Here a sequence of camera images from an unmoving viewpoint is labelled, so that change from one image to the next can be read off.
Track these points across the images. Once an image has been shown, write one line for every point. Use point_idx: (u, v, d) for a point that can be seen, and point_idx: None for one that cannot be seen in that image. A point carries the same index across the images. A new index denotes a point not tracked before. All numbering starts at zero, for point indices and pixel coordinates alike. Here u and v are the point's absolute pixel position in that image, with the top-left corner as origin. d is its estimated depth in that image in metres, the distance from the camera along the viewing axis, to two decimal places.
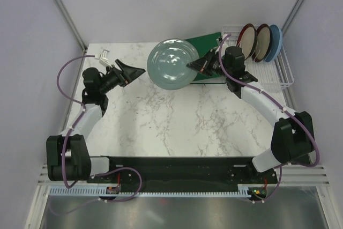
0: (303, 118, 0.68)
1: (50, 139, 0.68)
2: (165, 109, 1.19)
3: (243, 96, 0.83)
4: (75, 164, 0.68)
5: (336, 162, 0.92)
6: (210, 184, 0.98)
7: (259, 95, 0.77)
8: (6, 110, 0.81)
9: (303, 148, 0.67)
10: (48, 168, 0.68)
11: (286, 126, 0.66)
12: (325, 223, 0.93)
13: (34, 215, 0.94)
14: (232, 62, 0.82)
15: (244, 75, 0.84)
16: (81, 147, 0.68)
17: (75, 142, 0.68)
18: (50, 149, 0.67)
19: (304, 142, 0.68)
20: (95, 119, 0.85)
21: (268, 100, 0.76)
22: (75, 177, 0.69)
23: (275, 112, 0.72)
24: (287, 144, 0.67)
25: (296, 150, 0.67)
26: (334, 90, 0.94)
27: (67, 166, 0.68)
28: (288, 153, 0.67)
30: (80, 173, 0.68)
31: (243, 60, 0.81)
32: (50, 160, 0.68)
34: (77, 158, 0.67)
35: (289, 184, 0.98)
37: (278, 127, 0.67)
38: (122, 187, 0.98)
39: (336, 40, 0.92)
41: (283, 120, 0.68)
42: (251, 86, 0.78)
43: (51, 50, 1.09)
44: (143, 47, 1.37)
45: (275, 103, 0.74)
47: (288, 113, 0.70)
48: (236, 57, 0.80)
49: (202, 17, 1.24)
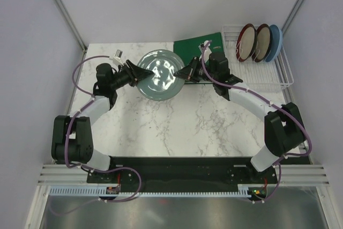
0: (291, 109, 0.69)
1: (58, 117, 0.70)
2: (165, 109, 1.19)
3: (231, 96, 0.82)
4: (78, 144, 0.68)
5: (336, 162, 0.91)
6: (210, 184, 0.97)
7: (245, 94, 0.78)
8: (6, 110, 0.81)
9: (296, 139, 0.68)
10: (52, 146, 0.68)
11: (276, 118, 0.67)
12: (325, 223, 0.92)
13: (34, 215, 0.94)
14: (217, 66, 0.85)
15: (229, 78, 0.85)
16: (86, 128, 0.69)
17: (80, 124, 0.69)
18: (57, 127, 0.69)
19: (296, 132, 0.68)
20: (102, 110, 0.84)
21: (255, 97, 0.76)
22: (76, 159, 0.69)
23: (263, 108, 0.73)
24: (279, 137, 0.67)
25: (289, 141, 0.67)
26: (334, 90, 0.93)
27: (71, 146, 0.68)
28: (282, 145, 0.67)
30: (82, 154, 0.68)
31: (226, 64, 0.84)
32: (56, 137, 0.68)
34: (81, 137, 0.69)
35: (289, 184, 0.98)
37: (268, 120, 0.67)
38: (122, 187, 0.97)
39: (336, 39, 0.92)
41: (271, 113, 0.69)
42: (237, 87, 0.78)
43: (51, 51, 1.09)
44: (143, 47, 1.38)
45: (261, 98, 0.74)
47: (275, 105, 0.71)
48: (220, 61, 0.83)
49: (202, 17, 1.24)
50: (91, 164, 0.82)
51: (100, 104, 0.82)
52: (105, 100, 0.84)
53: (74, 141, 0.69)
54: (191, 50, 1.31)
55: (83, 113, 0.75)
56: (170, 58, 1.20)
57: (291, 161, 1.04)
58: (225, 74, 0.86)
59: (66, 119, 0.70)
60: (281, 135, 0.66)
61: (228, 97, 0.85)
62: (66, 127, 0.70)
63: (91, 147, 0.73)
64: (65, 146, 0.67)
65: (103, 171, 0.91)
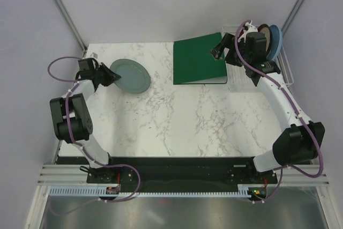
0: (314, 130, 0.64)
1: (53, 101, 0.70)
2: (165, 109, 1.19)
3: (260, 86, 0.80)
4: (80, 119, 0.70)
5: (336, 162, 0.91)
6: (210, 184, 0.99)
7: (277, 91, 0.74)
8: (6, 110, 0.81)
9: (305, 155, 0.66)
10: (54, 127, 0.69)
11: (297, 133, 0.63)
12: (326, 223, 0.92)
13: (34, 215, 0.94)
14: (253, 45, 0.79)
15: (265, 62, 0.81)
16: (83, 103, 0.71)
17: (76, 100, 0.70)
18: (54, 109, 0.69)
19: (309, 150, 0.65)
20: (89, 93, 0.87)
21: (285, 100, 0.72)
22: (81, 132, 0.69)
23: (289, 116, 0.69)
24: (291, 149, 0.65)
25: (298, 156, 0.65)
26: (334, 90, 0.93)
27: (73, 122, 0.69)
28: (289, 158, 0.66)
30: (86, 125, 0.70)
31: (264, 44, 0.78)
32: (56, 118, 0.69)
34: (82, 111, 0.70)
35: (289, 184, 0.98)
37: (288, 133, 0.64)
38: (122, 187, 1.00)
39: (336, 39, 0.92)
41: (293, 127, 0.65)
42: (271, 80, 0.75)
43: (51, 51, 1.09)
44: (143, 47, 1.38)
45: (292, 106, 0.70)
47: (302, 120, 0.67)
48: (257, 39, 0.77)
49: (201, 17, 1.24)
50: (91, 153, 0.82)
51: (87, 87, 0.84)
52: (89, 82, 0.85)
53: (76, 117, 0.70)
54: (191, 50, 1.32)
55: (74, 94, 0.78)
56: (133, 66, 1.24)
57: None
58: (261, 57, 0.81)
59: (61, 101, 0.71)
60: (292, 149, 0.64)
61: (255, 82, 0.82)
62: (64, 109, 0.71)
63: (90, 120, 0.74)
64: (68, 122, 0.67)
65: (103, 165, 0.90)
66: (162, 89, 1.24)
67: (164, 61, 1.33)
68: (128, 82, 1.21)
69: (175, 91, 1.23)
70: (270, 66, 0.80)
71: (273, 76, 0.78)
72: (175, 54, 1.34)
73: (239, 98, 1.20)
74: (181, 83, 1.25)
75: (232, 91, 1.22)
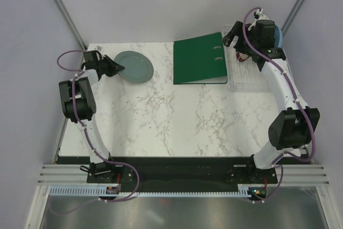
0: (311, 116, 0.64)
1: (61, 82, 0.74)
2: (165, 109, 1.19)
3: (265, 70, 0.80)
4: (86, 100, 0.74)
5: (336, 162, 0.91)
6: (210, 184, 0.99)
7: (280, 76, 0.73)
8: (6, 110, 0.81)
9: (297, 139, 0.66)
10: (61, 106, 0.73)
11: (291, 116, 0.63)
12: (326, 223, 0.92)
13: (34, 215, 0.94)
14: (261, 31, 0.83)
15: (272, 49, 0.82)
16: (88, 86, 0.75)
17: (83, 83, 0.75)
18: (61, 90, 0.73)
19: (303, 134, 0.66)
20: (92, 81, 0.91)
21: (285, 84, 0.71)
22: (86, 111, 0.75)
23: (288, 100, 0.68)
24: (284, 132, 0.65)
25: (291, 139, 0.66)
26: (334, 90, 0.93)
27: (79, 102, 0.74)
28: (282, 140, 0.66)
30: (90, 105, 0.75)
31: (272, 30, 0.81)
32: (63, 97, 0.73)
34: (88, 93, 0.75)
35: (289, 184, 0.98)
37: (283, 115, 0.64)
38: (122, 187, 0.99)
39: (335, 40, 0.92)
41: (290, 110, 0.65)
42: (275, 64, 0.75)
43: (51, 51, 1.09)
44: (143, 47, 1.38)
45: (291, 90, 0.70)
47: (299, 104, 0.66)
48: (266, 25, 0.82)
49: (201, 17, 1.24)
50: (94, 142, 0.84)
51: (91, 76, 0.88)
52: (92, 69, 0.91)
53: (81, 98, 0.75)
54: (191, 50, 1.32)
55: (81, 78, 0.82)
56: (134, 58, 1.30)
57: (290, 161, 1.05)
58: (269, 44, 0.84)
59: (69, 83, 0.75)
60: (285, 131, 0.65)
61: (260, 67, 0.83)
62: (71, 90, 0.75)
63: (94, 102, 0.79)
64: (74, 102, 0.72)
65: (104, 161, 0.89)
66: (162, 89, 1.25)
67: (164, 61, 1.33)
68: (130, 73, 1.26)
69: (175, 91, 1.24)
70: (276, 52, 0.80)
71: (276, 60, 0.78)
72: (175, 54, 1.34)
73: (239, 98, 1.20)
74: (181, 83, 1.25)
75: (231, 91, 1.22)
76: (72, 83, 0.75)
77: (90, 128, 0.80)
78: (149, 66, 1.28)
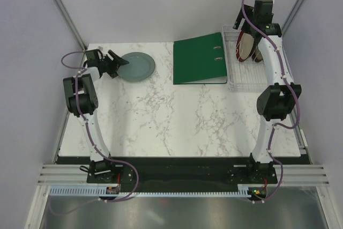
0: (296, 89, 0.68)
1: (65, 79, 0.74)
2: (165, 109, 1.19)
3: (260, 45, 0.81)
4: (89, 95, 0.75)
5: (336, 162, 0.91)
6: (210, 184, 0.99)
7: (273, 53, 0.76)
8: (6, 110, 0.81)
9: (281, 110, 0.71)
10: (66, 102, 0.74)
11: (277, 90, 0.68)
12: (325, 223, 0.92)
13: (34, 215, 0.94)
14: (260, 10, 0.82)
15: (270, 24, 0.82)
16: (91, 81, 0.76)
17: (86, 79, 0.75)
18: (65, 86, 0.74)
19: (285, 105, 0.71)
20: (94, 78, 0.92)
21: (276, 60, 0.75)
22: (89, 106, 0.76)
23: (276, 75, 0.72)
24: (269, 103, 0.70)
25: (274, 109, 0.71)
26: (334, 90, 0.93)
27: (81, 97, 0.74)
28: (266, 110, 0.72)
30: (93, 101, 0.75)
31: (270, 8, 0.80)
32: (67, 94, 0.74)
34: (90, 88, 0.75)
35: (289, 184, 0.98)
37: (269, 89, 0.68)
38: (122, 187, 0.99)
39: (335, 39, 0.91)
41: (276, 85, 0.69)
42: (271, 41, 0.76)
43: (51, 51, 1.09)
44: (143, 47, 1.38)
45: (280, 66, 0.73)
47: (285, 81, 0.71)
48: (263, 2, 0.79)
49: (201, 17, 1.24)
50: (94, 138, 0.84)
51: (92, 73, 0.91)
52: (95, 67, 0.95)
53: (84, 93, 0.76)
54: (191, 49, 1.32)
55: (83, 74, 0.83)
56: (136, 58, 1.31)
57: (290, 161, 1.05)
58: (266, 21, 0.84)
59: (72, 80, 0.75)
60: (270, 103, 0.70)
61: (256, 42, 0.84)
62: (74, 86, 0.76)
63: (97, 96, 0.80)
64: (76, 97, 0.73)
65: (104, 159, 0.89)
66: (162, 89, 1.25)
67: (164, 61, 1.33)
68: (131, 72, 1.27)
69: (175, 91, 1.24)
70: (274, 29, 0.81)
71: (272, 37, 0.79)
72: (175, 54, 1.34)
73: (239, 98, 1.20)
74: (181, 83, 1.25)
75: (231, 91, 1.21)
76: (75, 79, 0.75)
77: (91, 123, 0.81)
78: (151, 61, 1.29)
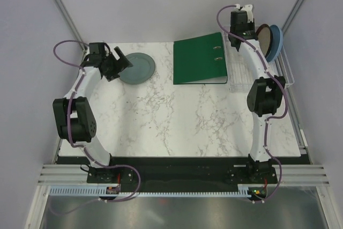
0: (281, 81, 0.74)
1: (56, 102, 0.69)
2: (165, 109, 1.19)
3: (241, 49, 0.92)
4: (82, 124, 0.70)
5: (336, 163, 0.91)
6: (210, 184, 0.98)
7: (253, 53, 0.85)
8: (6, 110, 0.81)
9: (270, 104, 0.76)
10: (57, 128, 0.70)
11: (263, 83, 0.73)
12: (326, 223, 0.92)
13: (34, 215, 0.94)
14: (236, 19, 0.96)
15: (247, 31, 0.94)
16: (86, 108, 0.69)
17: (80, 105, 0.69)
18: (57, 112, 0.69)
19: (274, 99, 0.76)
20: (95, 82, 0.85)
21: (257, 58, 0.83)
22: (82, 135, 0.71)
23: (260, 71, 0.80)
24: (258, 97, 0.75)
25: (264, 103, 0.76)
26: (334, 89, 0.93)
27: (75, 125, 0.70)
28: (256, 105, 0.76)
30: (88, 131, 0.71)
31: (245, 16, 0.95)
32: (58, 120, 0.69)
34: (84, 117, 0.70)
35: (289, 184, 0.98)
37: (255, 83, 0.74)
38: (122, 187, 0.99)
39: (335, 39, 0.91)
41: (261, 79, 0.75)
42: (248, 43, 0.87)
43: (50, 50, 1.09)
44: (143, 47, 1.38)
45: (262, 63, 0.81)
47: (269, 74, 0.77)
48: (239, 13, 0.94)
49: (202, 17, 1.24)
50: (92, 154, 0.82)
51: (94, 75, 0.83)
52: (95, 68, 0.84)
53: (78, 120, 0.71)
54: (192, 50, 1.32)
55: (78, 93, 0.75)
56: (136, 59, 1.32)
57: (290, 161, 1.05)
58: (245, 29, 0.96)
59: (64, 103, 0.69)
60: (259, 97, 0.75)
61: (237, 48, 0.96)
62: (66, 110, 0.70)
63: (94, 122, 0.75)
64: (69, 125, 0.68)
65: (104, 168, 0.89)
66: (162, 89, 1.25)
67: (164, 61, 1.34)
68: (132, 74, 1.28)
69: (175, 91, 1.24)
70: (251, 35, 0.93)
71: (251, 41, 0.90)
72: (175, 54, 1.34)
73: (239, 98, 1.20)
74: (181, 83, 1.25)
75: (231, 91, 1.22)
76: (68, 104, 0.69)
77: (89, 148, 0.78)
78: (151, 61, 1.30)
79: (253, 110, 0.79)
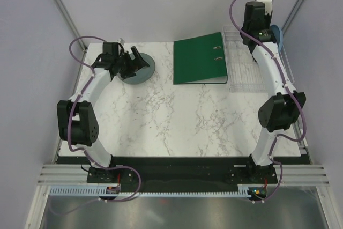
0: (298, 98, 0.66)
1: (60, 103, 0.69)
2: (165, 109, 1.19)
3: (256, 52, 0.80)
4: (83, 128, 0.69)
5: (336, 162, 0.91)
6: (210, 184, 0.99)
7: (271, 61, 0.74)
8: (6, 110, 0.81)
9: (285, 120, 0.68)
10: (59, 129, 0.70)
11: (281, 101, 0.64)
12: (326, 223, 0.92)
13: (34, 215, 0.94)
14: (252, 13, 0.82)
15: (263, 31, 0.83)
16: (88, 113, 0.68)
17: (83, 110, 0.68)
18: (60, 113, 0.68)
19: (289, 116, 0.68)
20: (103, 84, 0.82)
21: (275, 68, 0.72)
22: (82, 139, 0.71)
23: (277, 85, 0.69)
24: (273, 114, 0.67)
25: (278, 120, 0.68)
26: (334, 89, 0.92)
27: (76, 128, 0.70)
28: (270, 121, 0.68)
30: (88, 135, 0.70)
31: (262, 12, 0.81)
32: (60, 122, 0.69)
34: (84, 123, 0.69)
35: (289, 184, 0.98)
37: (272, 100, 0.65)
38: (122, 187, 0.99)
39: (335, 39, 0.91)
41: (279, 95, 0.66)
42: (267, 48, 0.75)
43: (50, 50, 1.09)
44: (143, 47, 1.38)
45: (281, 76, 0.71)
47: (288, 89, 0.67)
48: (257, 7, 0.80)
49: (202, 17, 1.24)
50: (92, 155, 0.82)
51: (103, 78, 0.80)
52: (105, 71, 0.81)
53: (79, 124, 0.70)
54: (192, 50, 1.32)
55: (83, 96, 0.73)
56: None
57: (290, 161, 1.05)
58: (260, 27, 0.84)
59: (68, 106, 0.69)
60: (274, 114, 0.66)
61: (251, 50, 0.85)
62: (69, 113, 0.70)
63: (95, 127, 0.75)
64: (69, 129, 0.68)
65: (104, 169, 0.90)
66: (162, 89, 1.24)
67: (164, 61, 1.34)
68: None
69: (175, 91, 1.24)
70: (267, 35, 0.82)
71: (268, 44, 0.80)
72: (175, 54, 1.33)
73: (239, 97, 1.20)
74: (182, 83, 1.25)
75: (231, 91, 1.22)
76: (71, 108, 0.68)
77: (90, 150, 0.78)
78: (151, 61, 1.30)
79: (265, 125, 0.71)
